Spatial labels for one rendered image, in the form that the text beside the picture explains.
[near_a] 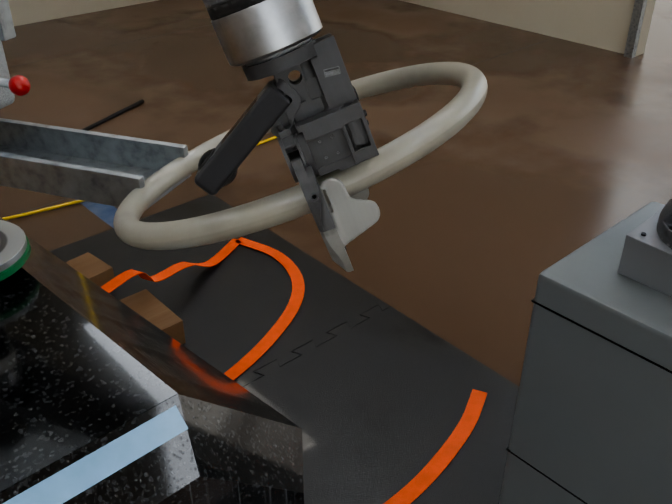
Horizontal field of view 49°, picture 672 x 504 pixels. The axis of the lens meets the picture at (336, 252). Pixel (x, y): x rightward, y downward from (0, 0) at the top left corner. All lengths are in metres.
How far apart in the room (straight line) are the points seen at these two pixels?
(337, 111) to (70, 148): 0.65
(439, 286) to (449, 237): 0.36
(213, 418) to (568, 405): 0.63
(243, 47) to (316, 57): 0.07
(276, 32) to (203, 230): 0.21
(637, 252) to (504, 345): 1.26
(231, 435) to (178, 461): 0.12
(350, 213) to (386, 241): 2.31
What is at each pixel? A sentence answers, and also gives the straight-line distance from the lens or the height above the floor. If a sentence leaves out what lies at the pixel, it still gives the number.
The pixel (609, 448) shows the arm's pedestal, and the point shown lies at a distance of 1.40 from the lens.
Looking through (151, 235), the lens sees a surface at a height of 1.15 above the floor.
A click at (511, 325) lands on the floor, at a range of 2.60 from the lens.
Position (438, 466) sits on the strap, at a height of 0.02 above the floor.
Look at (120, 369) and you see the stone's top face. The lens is 1.17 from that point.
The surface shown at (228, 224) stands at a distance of 0.72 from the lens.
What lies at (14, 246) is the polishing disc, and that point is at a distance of 1.42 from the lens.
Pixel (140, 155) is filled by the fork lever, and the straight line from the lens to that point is 1.14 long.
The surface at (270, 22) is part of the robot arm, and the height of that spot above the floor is 1.38.
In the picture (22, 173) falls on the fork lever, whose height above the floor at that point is 1.08.
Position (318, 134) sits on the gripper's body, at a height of 1.28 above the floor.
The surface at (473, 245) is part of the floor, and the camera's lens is 3.01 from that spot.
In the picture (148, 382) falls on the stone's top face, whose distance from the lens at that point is 1.13.
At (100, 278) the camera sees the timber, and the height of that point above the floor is 0.07.
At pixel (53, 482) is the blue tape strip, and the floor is 0.79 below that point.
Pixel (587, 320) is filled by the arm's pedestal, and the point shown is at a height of 0.81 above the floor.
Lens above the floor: 1.54
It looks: 32 degrees down
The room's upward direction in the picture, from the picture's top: straight up
